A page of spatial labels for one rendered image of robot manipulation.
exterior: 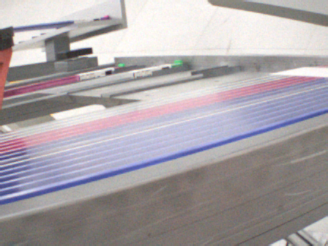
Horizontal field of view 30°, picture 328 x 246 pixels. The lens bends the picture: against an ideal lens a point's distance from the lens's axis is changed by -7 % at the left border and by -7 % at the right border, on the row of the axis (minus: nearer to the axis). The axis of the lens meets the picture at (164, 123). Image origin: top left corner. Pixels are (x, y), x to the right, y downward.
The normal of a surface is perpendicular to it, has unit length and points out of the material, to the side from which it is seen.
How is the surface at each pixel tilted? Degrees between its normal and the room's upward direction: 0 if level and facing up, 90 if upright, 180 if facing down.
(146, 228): 90
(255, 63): 44
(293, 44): 0
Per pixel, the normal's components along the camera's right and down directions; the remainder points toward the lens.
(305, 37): -0.67, -0.54
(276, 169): 0.57, 0.07
